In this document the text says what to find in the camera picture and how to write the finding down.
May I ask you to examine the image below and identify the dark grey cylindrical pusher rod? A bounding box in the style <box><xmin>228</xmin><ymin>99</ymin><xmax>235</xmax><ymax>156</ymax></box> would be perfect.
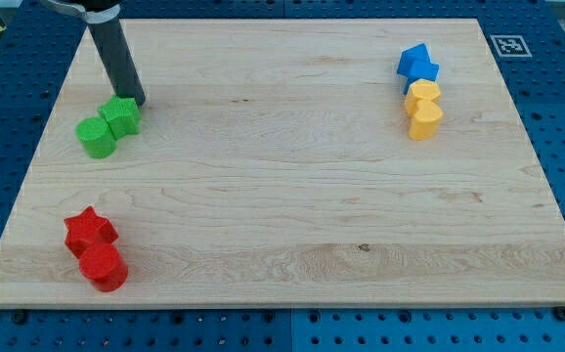
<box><xmin>88</xmin><ymin>18</ymin><xmax>146</xmax><ymax>107</ymax></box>

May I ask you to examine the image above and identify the upper yellow heart block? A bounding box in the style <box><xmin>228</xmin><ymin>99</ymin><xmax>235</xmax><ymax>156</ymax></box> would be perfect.
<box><xmin>404</xmin><ymin>78</ymin><xmax>442</xmax><ymax>115</ymax></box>

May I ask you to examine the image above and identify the white fiducial marker tag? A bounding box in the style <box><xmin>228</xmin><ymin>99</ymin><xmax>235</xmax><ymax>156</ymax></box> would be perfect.
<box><xmin>490</xmin><ymin>34</ymin><xmax>532</xmax><ymax>58</ymax></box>

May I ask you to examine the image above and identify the green star block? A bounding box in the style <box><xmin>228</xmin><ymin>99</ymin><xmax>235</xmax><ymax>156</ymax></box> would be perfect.
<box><xmin>98</xmin><ymin>96</ymin><xmax>141</xmax><ymax>140</ymax></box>

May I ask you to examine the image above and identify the red star block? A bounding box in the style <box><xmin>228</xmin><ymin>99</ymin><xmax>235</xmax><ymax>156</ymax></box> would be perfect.
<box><xmin>64</xmin><ymin>205</ymin><xmax>118</xmax><ymax>258</ymax></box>

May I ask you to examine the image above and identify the light wooden board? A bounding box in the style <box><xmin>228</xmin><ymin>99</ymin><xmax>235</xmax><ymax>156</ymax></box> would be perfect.
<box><xmin>0</xmin><ymin>19</ymin><xmax>565</xmax><ymax>310</ymax></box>

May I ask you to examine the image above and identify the blue triangular block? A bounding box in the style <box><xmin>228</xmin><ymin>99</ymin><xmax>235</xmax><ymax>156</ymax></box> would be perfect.
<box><xmin>397</xmin><ymin>43</ymin><xmax>430</xmax><ymax>76</ymax></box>

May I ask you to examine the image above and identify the blue cube block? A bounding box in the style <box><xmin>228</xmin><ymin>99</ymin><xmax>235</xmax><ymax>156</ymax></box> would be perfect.
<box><xmin>403</xmin><ymin>60</ymin><xmax>440</xmax><ymax>95</ymax></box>

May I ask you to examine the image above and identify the yellow heart block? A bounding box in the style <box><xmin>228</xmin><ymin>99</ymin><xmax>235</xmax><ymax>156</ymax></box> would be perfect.
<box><xmin>409</xmin><ymin>100</ymin><xmax>444</xmax><ymax>141</ymax></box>
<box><xmin>404</xmin><ymin>78</ymin><xmax>442</xmax><ymax>115</ymax></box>

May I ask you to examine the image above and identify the red cylinder block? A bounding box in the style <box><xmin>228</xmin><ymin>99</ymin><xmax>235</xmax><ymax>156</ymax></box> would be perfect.
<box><xmin>79</xmin><ymin>242</ymin><xmax>128</xmax><ymax>292</ymax></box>

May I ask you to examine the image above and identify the lower yellow heart block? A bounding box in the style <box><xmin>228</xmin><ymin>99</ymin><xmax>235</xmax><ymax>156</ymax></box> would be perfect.
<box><xmin>409</xmin><ymin>100</ymin><xmax>444</xmax><ymax>141</ymax></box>

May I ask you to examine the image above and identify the green cylinder block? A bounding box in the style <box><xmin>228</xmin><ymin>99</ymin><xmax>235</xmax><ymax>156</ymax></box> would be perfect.
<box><xmin>75</xmin><ymin>116</ymin><xmax>116</xmax><ymax>158</ymax></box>

